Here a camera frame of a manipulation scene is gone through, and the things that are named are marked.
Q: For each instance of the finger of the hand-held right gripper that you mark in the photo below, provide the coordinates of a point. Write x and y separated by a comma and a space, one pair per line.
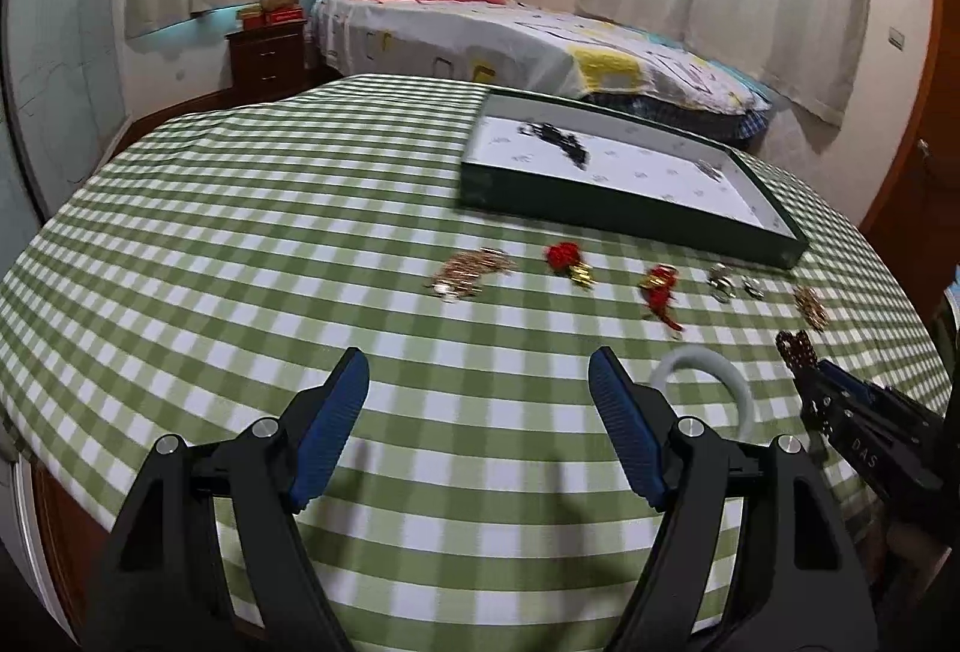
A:
814, 386
851, 383

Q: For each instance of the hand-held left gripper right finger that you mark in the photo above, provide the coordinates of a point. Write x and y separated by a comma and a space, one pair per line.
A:
626, 427

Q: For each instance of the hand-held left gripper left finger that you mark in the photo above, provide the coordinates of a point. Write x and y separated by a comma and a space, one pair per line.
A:
334, 427

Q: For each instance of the white jade bangle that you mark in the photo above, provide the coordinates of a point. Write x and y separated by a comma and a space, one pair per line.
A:
739, 389

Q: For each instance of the small gold brooch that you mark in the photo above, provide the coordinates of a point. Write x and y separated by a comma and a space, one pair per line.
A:
810, 305

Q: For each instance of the red tassel ornament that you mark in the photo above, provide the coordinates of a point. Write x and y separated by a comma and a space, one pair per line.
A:
658, 292

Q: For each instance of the red flower gold ornament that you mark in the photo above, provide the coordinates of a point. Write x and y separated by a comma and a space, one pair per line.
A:
562, 256

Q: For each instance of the dark green jewelry tray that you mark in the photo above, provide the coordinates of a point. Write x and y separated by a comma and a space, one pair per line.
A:
637, 213

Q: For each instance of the blue printed packet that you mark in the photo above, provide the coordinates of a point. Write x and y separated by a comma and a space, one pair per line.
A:
952, 298

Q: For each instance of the green checked tablecloth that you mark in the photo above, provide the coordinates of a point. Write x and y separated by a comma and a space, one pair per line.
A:
262, 247

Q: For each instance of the small dark trinket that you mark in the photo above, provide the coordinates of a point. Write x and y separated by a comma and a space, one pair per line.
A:
709, 168

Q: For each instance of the metal door knob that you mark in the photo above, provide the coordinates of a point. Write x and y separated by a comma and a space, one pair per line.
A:
925, 147

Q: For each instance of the blue checked bed skirt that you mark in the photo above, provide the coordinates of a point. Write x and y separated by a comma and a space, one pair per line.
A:
697, 123

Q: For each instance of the brown wooden door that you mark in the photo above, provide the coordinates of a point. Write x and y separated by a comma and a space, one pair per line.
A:
915, 97

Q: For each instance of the dark wooden nightstand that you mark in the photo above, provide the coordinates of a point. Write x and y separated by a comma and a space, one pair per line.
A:
266, 60

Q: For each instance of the bed with patterned cover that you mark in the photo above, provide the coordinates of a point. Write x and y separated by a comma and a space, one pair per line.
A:
525, 37

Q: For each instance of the red gift boxes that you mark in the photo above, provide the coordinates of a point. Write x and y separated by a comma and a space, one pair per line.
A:
270, 11

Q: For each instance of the white wardrobe door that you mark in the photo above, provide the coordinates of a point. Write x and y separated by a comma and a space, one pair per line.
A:
52, 60

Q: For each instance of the wall light switch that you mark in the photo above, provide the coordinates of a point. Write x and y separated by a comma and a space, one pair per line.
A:
897, 38

